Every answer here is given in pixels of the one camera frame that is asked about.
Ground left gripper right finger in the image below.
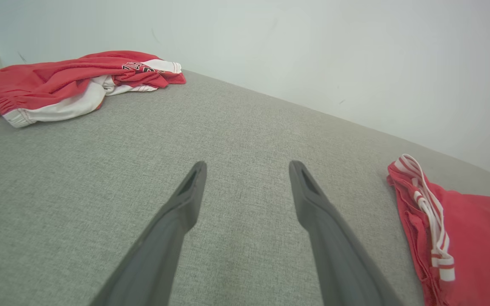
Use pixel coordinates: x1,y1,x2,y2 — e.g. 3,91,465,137
289,160,403,306

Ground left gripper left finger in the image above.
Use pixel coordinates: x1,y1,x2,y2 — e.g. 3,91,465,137
90,161,208,306

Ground red jersey with white sleeves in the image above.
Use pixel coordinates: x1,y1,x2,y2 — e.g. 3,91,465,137
387,154,490,306

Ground red shorts with white stripe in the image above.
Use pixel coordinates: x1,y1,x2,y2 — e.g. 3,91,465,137
0,51,187,128

